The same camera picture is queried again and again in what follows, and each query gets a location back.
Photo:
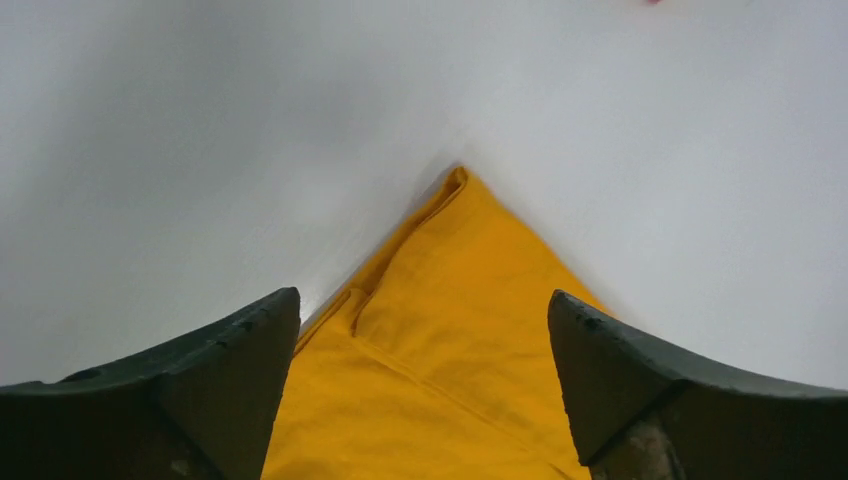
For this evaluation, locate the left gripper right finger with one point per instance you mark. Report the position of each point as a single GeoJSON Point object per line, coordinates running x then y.
{"type": "Point", "coordinates": [640, 407]}

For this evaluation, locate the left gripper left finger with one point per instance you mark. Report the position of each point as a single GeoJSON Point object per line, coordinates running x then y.
{"type": "Point", "coordinates": [199, 406]}

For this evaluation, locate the yellow t-shirt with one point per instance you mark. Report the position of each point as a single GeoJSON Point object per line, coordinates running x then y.
{"type": "Point", "coordinates": [434, 361]}

